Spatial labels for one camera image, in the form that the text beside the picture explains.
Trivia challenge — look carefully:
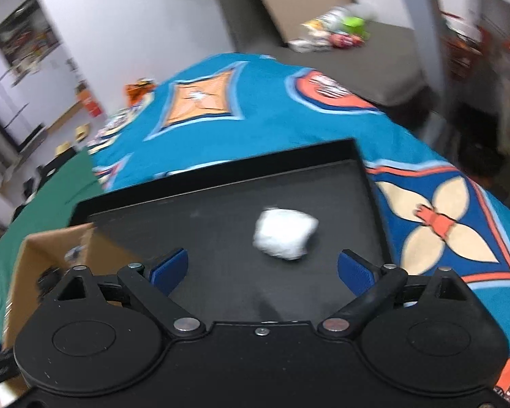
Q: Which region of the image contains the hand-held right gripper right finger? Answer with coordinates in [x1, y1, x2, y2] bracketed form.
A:
[317, 249, 479, 337]

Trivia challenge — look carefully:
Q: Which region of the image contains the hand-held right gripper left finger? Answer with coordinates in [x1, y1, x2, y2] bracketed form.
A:
[57, 247, 207, 337]

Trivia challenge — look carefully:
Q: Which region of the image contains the white tissue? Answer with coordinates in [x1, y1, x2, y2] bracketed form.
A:
[254, 207, 319, 261]

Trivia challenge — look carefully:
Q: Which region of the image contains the black tray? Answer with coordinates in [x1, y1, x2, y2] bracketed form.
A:
[68, 137, 396, 324]

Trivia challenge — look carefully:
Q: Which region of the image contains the brown cardboard box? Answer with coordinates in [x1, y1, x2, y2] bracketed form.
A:
[2, 223, 98, 345]

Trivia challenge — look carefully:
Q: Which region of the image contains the green cloth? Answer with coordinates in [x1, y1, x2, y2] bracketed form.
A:
[0, 151, 98, 347]

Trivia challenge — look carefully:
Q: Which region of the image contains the orange bag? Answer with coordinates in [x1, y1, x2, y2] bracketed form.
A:
[125, 79, 156, 105]

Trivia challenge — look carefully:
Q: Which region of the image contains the orange box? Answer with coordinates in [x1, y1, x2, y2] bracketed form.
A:
[79, 89, 103, 117]

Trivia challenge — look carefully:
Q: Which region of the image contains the blue printed blanket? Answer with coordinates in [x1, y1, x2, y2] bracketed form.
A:
[87, 53, 510, 404]

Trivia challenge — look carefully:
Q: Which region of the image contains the grey table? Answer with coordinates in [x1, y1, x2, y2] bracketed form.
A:
[276, 21, 430, 107]

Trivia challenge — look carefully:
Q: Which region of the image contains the small red doll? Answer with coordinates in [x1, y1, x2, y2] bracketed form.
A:
[329, 33, 364, 48]

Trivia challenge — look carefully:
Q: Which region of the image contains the green cup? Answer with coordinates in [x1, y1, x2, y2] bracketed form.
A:
[342, 16, 368, 35]

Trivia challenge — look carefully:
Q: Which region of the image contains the brown board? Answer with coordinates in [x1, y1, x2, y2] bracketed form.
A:
[242, 0, 358, 45]

